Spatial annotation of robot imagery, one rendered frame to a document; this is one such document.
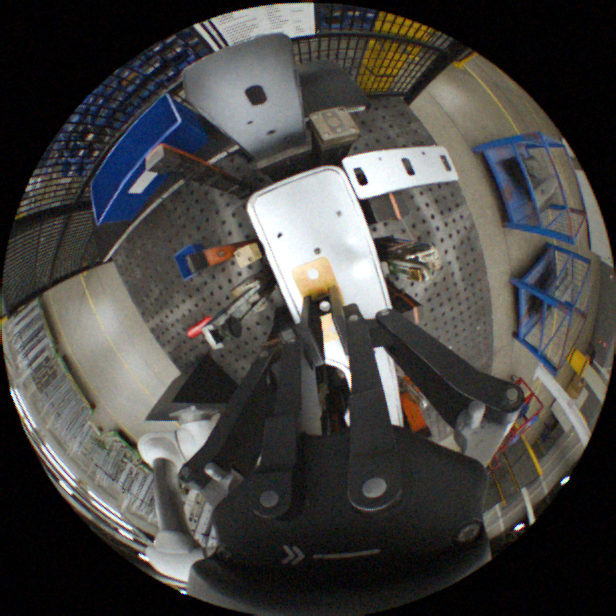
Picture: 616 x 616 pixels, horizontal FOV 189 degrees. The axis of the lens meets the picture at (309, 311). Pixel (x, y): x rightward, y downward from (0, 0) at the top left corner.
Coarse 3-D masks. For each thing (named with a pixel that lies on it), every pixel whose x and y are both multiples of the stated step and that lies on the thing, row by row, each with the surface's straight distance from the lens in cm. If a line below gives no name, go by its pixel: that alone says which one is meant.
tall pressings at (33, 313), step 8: (32, 304) 814; (24, 312) 811; (32, 312) 831; (40, 312) 799; (16, 320) 816; (24, 320) 800; (40, 320) 810; (16, 328) 806; (24, 328) 821; (32, 328) 805; (40, 328) 825; (16, 336) 824; (32, 336) 823; (40, 336) 796; (16, 344) 815; (24, 344) 826; (32, 344) 798; (40, 344) 780; (48, 344) 805; (24, 360) 788; (24, 368) 814
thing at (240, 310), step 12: (252, 288) 40; (240, 300) 35; (264, 300) 42; (228, 312) 32; (240, 312) 36; (252, 312) 37; (216, 324) 29; (228, 324) 28; (240, 324) 29; (204, 336) 32; (216, 336) 30; (228, 336) 31; (216, 348) 30
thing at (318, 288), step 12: (312, 264) 20; (324, 264) 20; (300, 276) 20; (324, 276) 20; (300, 288) 20; (312, 288) 20; (324, 288) 20; (324, 300) 20; (324, 312) 20; (324, 324) 22; (324, 336) 22; (336, 336) 22
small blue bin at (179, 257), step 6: (186, 246) 80; (192, 246) 78; (198, 246) 82; (180, 252) 82; (186, 252) 87; (192, 252) 88; (174, 258) 83; (180, 258) 86; (180, 264) 84; (186, 264) 87; (180, 270) 83; (186, 270) 85; (186, 276) 84
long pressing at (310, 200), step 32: (256, 192) 47; (288, 192) 45; (320, 192) 45; (352, 192) 46; (256, 224) 46; (288, 224) 45; (320, 224) 44; (352, 224) 45; (288, 256) 45; (320, 256) 45; (352, 256) 45; (288, 288) 46; (352, 288) 47; (384, 288) 49; (384, 352) 56; (384, 384) 63
